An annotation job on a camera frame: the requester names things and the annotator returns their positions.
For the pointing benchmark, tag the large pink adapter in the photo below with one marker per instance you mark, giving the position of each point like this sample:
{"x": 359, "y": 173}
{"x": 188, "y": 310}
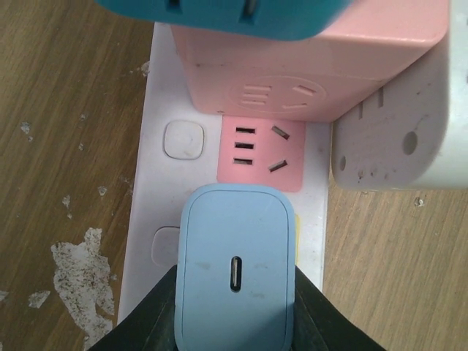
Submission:
{"x": 315, "y": 79}

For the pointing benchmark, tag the white power strip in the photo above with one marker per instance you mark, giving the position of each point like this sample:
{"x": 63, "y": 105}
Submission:
{"x": 163, "y": 184}

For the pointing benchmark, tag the cyan square adapter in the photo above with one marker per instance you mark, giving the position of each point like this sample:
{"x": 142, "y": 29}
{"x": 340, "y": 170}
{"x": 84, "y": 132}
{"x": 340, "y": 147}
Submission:
{"x": 283, "y": 20}

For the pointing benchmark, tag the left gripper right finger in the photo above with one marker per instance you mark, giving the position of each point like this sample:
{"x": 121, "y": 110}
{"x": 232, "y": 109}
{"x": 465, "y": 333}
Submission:
{"x": 319, "y": 325}

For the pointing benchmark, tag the light blue usb charger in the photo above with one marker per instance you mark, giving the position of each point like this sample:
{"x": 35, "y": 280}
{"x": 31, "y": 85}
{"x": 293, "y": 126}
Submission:
{"x": 235, "y": 285}

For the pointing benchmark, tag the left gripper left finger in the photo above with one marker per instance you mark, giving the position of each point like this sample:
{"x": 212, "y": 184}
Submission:
{"x": 150, "y": 325}

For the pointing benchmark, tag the white grey plug on strip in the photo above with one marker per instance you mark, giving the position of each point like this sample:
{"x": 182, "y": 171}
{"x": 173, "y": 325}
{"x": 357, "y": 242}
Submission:
{"x": 412, "y": 132}

